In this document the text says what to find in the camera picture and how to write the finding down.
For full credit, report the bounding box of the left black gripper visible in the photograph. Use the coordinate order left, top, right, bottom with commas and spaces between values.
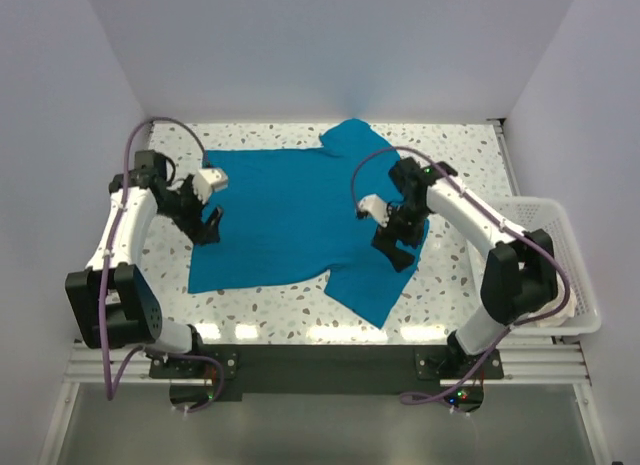
156, 174, 223, 245

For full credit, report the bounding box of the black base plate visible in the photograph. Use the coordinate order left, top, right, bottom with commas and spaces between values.
149, 344, 505, 410

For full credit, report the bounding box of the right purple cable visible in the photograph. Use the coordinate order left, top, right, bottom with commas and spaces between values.
349, 145, 572, 406

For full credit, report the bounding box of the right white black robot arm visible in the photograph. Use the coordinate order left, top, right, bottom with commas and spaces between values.
357, 158, 564, 378

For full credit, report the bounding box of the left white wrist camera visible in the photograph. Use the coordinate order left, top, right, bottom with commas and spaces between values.
192, 168, 229, 203

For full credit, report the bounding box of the white t shirt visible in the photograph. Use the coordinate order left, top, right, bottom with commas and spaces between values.
528, 292, 577, 328

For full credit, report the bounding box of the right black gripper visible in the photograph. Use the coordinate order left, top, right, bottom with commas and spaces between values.
371, 201, 432, 272

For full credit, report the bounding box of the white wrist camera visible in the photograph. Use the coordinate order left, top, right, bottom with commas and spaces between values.
356, 194, 390, 228
192, 168, 229, 203

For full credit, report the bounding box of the white plastic basket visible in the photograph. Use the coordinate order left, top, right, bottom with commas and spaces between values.
488, 196, 601, 337

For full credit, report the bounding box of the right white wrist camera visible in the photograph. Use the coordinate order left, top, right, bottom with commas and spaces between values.
356, 194, 390, 228

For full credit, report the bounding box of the aluminium rail frame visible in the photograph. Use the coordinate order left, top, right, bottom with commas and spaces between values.
37, 337, 614, 464

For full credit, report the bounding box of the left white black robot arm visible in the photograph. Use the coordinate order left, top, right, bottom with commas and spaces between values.
65, 150, 229, 377

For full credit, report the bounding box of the blue polo t shirt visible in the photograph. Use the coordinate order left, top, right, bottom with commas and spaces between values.
188, 119, 416, 327

